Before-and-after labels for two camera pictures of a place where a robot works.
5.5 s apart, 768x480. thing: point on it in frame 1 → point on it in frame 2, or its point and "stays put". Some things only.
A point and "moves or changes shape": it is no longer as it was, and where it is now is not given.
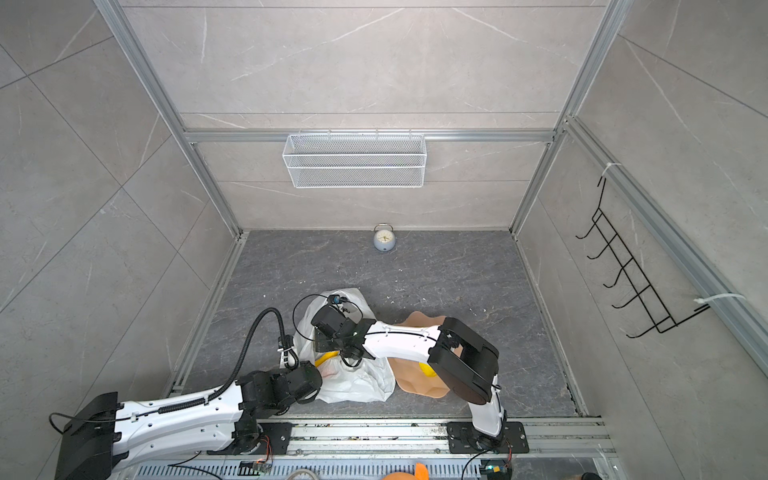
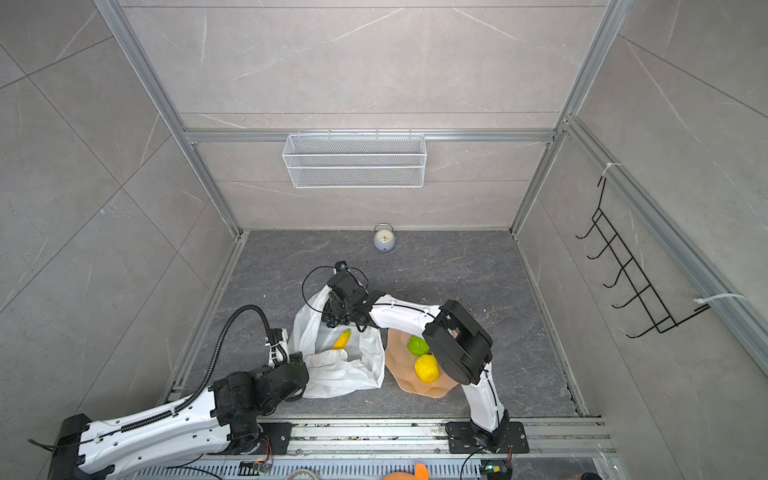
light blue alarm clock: x=384 y=240 stays put
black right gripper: x=320 y=343 → x=334 y=304
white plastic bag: x=372 y=379 moves or changes shape
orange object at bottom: x=421 y=473 stays put
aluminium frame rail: x=139 y=52 stays put
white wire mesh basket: x=354 y=161 stays put
